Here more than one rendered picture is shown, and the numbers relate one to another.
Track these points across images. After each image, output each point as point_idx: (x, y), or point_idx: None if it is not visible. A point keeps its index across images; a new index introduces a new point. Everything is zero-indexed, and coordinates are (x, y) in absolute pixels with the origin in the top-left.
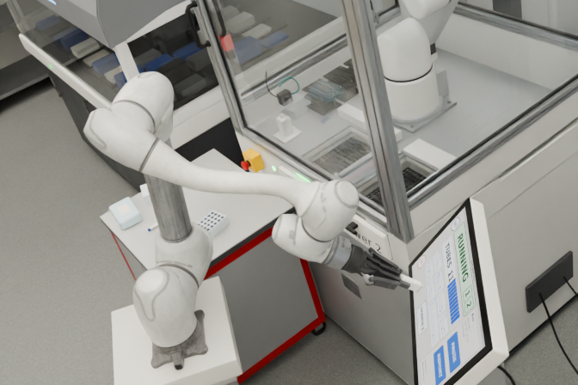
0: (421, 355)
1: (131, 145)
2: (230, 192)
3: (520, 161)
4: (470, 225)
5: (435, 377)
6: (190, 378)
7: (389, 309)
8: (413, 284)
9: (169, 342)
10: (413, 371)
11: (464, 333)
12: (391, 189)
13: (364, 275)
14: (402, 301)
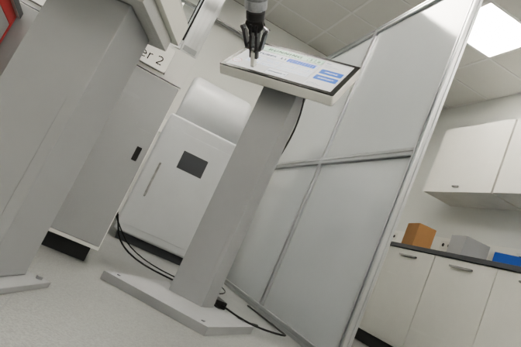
0: (299, 80)
1: None
2: None
3: None
4: (274, 46)
5: (329, 82)
6: (178, 4)
7: (107, 131)
8: (256, 60)
9: None
10: (87, 206)
11: (330, 68)
12: (214, 15)
13: (264, 26)
14: (143, 116)
